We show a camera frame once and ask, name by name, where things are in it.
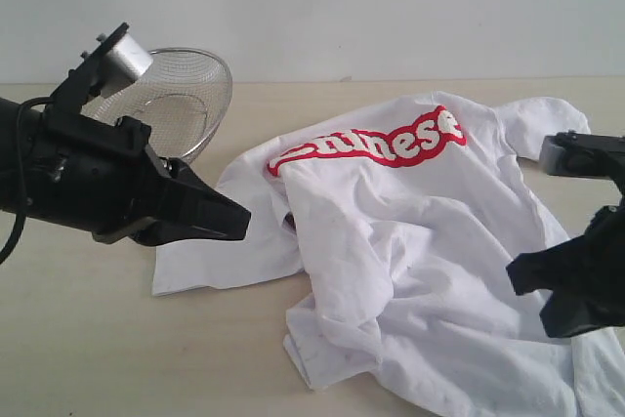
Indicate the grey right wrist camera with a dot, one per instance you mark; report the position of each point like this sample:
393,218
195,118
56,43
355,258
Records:
587,156

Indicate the white t-shirt red Chinese logo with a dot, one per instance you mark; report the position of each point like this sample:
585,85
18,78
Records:
405,216

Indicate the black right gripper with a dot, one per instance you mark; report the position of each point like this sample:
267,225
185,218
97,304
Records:
570,276

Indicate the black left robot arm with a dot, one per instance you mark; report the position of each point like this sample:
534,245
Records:
19,127

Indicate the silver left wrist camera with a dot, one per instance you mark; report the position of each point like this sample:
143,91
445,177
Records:
117,63

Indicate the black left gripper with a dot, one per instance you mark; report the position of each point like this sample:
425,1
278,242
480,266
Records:
108,181

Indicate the metal wire mesh basket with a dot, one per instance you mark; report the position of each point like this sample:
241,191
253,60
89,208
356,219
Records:
183,97

